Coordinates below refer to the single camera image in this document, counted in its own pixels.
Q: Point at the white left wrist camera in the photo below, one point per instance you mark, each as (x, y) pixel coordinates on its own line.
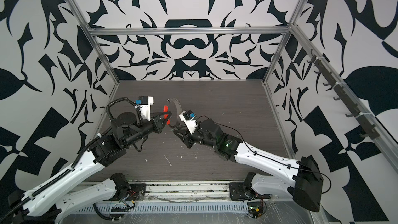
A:
(143, 104)

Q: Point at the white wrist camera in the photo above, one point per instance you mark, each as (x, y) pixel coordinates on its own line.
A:
(143, 104)
(189, 119)

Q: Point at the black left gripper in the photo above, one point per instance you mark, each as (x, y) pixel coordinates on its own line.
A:
(156, 123)

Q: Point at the black wall hook rail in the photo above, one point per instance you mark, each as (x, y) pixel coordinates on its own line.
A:
(346, 95)

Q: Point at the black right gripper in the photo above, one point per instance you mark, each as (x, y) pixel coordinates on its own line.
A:
(188, 139)

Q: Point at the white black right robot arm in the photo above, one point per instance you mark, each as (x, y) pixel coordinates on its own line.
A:
(301, 179)

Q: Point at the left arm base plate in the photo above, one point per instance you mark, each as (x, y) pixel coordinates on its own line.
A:
(132, 192)

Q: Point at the aluminium frame top crossbar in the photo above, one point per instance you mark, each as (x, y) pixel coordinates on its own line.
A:
(187, 31)

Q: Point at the white slotted cable duct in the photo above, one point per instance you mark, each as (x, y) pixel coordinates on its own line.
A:
(176, 208)

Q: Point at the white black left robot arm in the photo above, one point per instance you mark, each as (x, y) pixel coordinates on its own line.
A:
(53, 200)

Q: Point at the aluminium frame corner post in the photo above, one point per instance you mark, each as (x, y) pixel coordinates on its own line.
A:
(93, 42)

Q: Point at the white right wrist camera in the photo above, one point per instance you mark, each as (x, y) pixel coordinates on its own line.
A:
(189, 119)

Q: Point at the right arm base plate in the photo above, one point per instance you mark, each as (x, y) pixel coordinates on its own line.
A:
(238, 192)

